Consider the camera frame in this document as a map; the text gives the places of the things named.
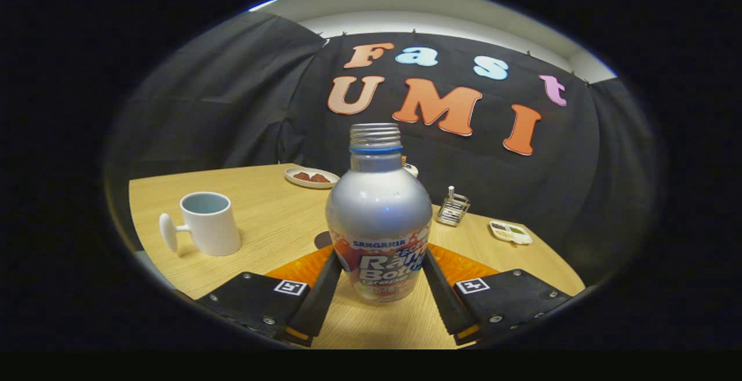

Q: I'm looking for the wooden table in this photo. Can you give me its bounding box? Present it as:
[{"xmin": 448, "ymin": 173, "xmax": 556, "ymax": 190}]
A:
[{"xmin": 128, "ymin": 164, "xmax": 586, "ymax": 350}]

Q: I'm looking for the white round plate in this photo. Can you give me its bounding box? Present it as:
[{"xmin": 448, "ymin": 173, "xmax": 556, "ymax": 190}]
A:
[{"xmin": 284, "ymin": 167, "xmax": 340, "ymax": 189}]

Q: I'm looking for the white divided condiment tray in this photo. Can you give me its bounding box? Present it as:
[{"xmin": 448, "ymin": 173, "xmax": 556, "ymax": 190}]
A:
[{"xmin": 489, "ymin": 220, "xmax": 533, "ymax": 246}]

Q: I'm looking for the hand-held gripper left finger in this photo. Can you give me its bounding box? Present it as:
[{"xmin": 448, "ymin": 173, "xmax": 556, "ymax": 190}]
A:
[{"xmin": 197, "ymin": 246, "xmax": 344, "ymax": 347}]

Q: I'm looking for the metal wire holder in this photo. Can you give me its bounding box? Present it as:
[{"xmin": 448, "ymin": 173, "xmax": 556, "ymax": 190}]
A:
[{"xmin": 436, "ymin": 186, "xmax": 471, "ymax": 227}]

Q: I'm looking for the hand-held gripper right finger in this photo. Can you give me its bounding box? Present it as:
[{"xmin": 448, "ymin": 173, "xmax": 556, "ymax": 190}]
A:
[{"xmin": 422, "ymin": 244, "xmax": 574, "ymax": 346}]

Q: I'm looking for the silver juice bottle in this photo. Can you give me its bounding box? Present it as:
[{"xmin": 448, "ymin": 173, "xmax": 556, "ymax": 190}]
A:
[{"xmin": 325, "ymin": 123, "xmax": 434, "ymax": 303}]

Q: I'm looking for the black backdrop cloth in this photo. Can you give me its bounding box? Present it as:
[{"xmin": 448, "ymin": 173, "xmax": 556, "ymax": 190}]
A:
[{"xmin": 104, "ymin": 11, "xmax": 659, "ymax": 289}]

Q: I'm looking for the white cup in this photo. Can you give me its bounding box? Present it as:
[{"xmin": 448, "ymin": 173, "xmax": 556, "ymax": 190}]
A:
[{"xmin": 159, "ymin": 191, "xmax": 242, "ymax": 257}]

